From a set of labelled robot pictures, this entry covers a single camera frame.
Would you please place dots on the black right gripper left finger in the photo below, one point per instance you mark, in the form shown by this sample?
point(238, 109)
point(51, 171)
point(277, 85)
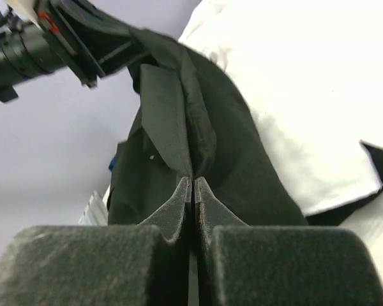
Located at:
point(144, 264)

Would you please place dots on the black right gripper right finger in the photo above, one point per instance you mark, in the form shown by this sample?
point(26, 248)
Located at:
point(240, 264)

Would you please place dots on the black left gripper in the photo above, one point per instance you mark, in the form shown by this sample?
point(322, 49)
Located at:
point(92, 43)

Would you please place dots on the black button shirt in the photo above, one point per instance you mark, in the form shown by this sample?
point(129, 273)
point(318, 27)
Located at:
point(193, 122)

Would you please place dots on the white shirt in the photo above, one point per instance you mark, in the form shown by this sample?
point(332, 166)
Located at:
point(287, 59)

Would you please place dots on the blue garment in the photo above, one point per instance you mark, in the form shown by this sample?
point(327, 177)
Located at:
point(112, 163)

